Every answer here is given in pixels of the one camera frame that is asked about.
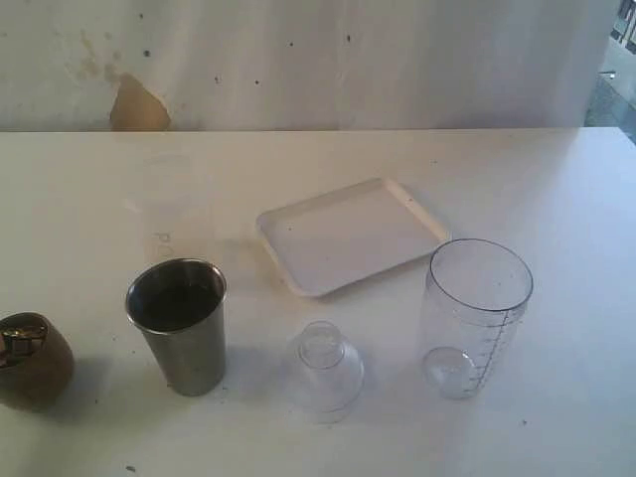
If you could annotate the stainless steel cup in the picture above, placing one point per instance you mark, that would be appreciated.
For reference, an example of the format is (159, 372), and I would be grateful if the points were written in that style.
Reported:
(178, 306)

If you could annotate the brown wooden bowl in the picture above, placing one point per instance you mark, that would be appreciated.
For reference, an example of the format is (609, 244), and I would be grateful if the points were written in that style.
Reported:
(36, 384)

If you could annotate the brown cubes and gold coins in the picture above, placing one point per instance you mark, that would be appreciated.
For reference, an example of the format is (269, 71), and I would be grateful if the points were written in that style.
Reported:
(21, 342)

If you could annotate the clear plastic shaker lid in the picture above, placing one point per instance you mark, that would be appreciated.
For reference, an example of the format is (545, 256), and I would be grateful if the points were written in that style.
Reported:
(322, 372)

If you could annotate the clear plastic shaker cup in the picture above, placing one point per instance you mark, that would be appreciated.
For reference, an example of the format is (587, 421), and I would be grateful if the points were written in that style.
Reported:
(475, 295)

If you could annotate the white rectangular tray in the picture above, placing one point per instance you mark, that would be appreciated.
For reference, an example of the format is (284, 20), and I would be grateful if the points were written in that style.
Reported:
(341, 237)

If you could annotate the translucent plastic cup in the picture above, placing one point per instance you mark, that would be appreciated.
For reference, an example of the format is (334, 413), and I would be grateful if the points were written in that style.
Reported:
(171, 201)

